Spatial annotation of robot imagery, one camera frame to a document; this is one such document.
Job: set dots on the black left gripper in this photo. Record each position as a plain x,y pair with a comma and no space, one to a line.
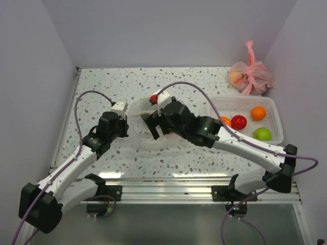
123,122

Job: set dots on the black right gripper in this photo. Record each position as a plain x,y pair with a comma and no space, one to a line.
155,120

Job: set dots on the clear printed plastic bag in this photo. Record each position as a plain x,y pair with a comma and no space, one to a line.
139,134

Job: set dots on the orange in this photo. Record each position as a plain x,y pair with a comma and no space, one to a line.
258,113
226,120

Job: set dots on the red fruit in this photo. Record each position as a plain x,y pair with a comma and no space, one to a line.
238,122

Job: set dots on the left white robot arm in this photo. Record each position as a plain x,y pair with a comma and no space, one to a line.
40,204

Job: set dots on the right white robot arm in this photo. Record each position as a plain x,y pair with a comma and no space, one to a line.
276,163

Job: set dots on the peach in pink bag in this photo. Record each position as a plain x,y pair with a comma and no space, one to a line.
235,77

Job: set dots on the pink plastic bag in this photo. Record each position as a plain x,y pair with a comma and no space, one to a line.
256,77

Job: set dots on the orange in basket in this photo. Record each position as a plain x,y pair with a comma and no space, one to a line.
258,113

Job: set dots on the green apple in basket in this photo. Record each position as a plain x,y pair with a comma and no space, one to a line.
262,134

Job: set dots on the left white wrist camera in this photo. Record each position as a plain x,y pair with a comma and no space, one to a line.
120,108

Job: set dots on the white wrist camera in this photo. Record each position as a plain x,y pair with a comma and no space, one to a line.
120,108
160,99

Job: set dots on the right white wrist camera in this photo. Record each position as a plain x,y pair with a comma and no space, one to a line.
160,99

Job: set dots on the left black base bracket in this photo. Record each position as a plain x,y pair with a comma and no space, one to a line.
114,191

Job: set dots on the black base bracket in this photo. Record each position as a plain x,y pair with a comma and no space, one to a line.
114,191
222,194

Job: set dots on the aluminium mounting rail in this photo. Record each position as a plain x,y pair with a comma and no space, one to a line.
178,190

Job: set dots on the right black base bracket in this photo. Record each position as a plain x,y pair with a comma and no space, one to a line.
222,194

